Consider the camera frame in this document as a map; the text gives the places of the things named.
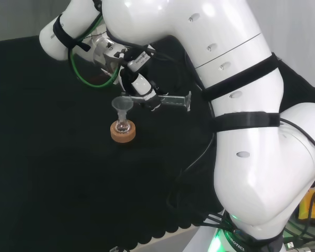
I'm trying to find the black bench cloth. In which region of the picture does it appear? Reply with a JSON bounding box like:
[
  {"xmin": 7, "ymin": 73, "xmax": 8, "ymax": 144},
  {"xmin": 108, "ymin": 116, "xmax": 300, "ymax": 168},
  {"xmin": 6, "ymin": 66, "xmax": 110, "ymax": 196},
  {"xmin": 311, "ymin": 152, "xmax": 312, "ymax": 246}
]
[{"xmin": 0, "ymin": 34, "xmax": 315, "ymax": 252}]

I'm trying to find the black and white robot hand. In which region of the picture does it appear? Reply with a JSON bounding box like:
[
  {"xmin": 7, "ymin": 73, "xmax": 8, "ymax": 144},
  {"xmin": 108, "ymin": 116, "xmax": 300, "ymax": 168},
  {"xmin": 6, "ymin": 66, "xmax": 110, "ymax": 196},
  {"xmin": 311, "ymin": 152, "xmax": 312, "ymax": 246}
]
[{"xmin": 119, "ymin": 67, "xmax": 171, "ymax": 113}]

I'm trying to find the small glass round-bottom flask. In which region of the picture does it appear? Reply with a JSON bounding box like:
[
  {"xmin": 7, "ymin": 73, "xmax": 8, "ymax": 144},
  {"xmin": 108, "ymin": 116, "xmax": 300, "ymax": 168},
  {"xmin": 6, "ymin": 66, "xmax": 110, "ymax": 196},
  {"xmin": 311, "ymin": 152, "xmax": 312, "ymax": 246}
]
[{"xmin": 114, "ymin": 117, "xmax": 130, "ymax": 134}]

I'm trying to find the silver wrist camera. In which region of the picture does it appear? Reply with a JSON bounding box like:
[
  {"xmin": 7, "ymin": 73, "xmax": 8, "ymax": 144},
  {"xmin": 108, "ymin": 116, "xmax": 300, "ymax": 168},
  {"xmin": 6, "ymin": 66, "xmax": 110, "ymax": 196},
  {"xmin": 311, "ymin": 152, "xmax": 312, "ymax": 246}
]
[{"xmin": 124, "ymin": 49, "xmax": 155, "ymax": 72}]

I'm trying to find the clear plastic funnel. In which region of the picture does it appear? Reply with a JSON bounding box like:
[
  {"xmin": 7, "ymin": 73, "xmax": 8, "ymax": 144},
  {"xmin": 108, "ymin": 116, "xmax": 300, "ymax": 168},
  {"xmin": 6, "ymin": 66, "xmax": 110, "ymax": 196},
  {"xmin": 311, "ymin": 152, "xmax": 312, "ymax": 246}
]
[{"xmin": 111, "ymin": 96, "xmax": 134, "ymax": 120}]

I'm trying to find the cork ring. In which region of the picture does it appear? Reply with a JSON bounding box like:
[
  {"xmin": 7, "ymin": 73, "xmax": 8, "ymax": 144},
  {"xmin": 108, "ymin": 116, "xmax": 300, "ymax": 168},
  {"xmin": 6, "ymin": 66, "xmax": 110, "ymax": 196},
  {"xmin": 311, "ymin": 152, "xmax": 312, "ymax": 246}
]
[{"xmin": 110, "ymin": 119, "xmax": 137, "ymax": 144}]

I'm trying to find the green cable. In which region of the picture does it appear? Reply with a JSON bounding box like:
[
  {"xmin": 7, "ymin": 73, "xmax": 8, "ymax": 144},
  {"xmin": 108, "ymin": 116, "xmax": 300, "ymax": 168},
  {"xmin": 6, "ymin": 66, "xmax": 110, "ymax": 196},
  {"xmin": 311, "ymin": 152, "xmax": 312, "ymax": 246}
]
[{"xmin": 68, "ymin": 12, "xmax": 121, "ymax": 88}]

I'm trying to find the yellow stop button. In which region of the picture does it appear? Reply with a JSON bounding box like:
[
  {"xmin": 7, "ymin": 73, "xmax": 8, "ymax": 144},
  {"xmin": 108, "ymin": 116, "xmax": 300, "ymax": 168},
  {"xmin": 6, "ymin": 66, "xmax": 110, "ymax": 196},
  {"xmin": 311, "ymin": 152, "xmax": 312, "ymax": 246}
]
[{"xmin": 297, "ymin": 183, "xmax": 315, "ymax": 227}]

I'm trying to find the clear graduated cylinder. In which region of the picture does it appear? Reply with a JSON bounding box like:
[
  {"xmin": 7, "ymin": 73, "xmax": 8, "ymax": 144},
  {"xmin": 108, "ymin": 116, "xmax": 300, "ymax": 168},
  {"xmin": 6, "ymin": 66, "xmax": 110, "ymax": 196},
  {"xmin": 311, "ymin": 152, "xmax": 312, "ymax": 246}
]
[{"xmin": 120, "ymin": 90, "xmax": 193, "ymax": 112}]

